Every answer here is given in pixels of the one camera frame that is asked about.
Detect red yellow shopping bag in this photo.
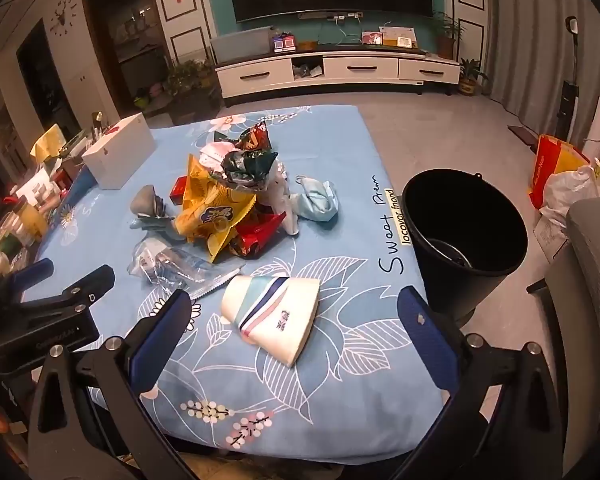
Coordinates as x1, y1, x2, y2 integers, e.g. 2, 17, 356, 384
527, 134, 588, 211

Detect clear storage box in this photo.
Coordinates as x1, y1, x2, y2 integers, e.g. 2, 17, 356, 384
210, 27, 273, 63

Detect blue face mask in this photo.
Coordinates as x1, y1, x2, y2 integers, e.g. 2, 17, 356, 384
290, 175, 341, 231

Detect antler wall clock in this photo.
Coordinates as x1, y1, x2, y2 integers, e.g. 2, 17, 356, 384
47, 0, 78, 36

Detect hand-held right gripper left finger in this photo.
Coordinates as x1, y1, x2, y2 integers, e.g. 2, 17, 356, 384
27, 290, 196, 480

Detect white television cabinet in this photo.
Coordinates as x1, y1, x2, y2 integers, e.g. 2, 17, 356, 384
215, 50, 461, 101

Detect red brown snack bag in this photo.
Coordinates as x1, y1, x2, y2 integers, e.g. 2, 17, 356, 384
214, 121, 273, 153

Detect grey curtain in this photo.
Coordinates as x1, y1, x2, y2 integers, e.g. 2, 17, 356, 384
482, 0, 600, 136

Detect yellow desk calendar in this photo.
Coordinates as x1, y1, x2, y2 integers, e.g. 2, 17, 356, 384
380, 26, 416, 50

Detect grey sofa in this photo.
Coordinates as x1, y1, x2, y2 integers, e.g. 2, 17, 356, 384
527, 197, 600, 461

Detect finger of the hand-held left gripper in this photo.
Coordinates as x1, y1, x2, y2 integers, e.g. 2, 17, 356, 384
17, 265, 117, 333
0, 258, 55, 301

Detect grey face mask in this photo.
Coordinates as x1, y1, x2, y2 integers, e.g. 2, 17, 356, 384
130, 185, 176, 233

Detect black plastic bucket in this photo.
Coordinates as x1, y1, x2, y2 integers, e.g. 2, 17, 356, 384
401, 169, 529, 321

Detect dark green snack packet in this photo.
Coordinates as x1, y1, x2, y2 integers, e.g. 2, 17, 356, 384
222, 149, 279, 186

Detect yellow snack bag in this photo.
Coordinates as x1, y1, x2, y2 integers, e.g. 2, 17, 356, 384
174, 154, 257, 263

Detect potted plants on stand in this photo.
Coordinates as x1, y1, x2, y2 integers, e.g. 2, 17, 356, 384
165, 57, 221, 121

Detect clear plastic wrapper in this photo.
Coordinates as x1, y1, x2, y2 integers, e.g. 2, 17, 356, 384
127, 237, 241, 301

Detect pink white wrapper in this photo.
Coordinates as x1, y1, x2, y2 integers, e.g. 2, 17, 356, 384
199, 142, 236, 171

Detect large white plastic bag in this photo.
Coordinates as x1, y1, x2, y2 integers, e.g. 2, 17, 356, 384
540, 165, 600, 231

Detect yellow cloth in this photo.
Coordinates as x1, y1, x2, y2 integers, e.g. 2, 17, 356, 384
30, 125, 63, 161

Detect upright vacuum cleaner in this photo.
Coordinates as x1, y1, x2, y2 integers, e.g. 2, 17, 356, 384
560, 16, 581, 141

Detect blue floral tablecloth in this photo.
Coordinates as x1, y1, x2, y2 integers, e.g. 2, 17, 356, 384
20, 105, 446, 466

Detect white cardboard box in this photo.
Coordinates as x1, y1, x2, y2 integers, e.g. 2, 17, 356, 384
81, 112, 157, 190

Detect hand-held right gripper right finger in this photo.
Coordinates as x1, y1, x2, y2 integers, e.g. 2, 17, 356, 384
390, 286, 563, 480

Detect white striped paper cup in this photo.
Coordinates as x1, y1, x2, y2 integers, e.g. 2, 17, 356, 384
221, 275, 321, 368

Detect tall potted plant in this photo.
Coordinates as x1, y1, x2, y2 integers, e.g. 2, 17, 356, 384
430, 10, 466, 58

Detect small potted plant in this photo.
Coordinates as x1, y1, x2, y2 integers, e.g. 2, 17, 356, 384
457, 57, 488, 96

